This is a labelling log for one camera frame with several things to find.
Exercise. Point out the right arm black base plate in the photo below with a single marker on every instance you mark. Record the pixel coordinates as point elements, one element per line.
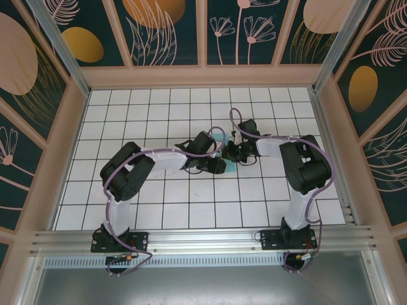
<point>268,239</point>

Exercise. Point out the aluminium mounting rail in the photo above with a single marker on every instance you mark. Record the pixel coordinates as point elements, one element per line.
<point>203,238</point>

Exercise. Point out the teal cloth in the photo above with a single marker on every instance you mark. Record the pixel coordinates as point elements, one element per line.
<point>230,167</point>

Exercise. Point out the grey metal sheet plate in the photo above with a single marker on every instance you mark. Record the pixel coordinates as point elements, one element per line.
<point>203,286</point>

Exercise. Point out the aluminium frame post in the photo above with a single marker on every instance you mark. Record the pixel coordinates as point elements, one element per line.
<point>60,47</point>
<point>341,44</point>

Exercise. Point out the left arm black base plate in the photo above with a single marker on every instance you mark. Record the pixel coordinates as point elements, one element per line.
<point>140,241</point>

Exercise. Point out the aluminium side rail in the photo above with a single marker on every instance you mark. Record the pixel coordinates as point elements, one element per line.
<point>327,127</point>

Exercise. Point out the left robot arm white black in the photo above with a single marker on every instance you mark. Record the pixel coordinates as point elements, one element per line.
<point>121,178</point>

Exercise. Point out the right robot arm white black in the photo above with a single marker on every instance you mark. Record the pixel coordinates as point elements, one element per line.
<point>305,168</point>

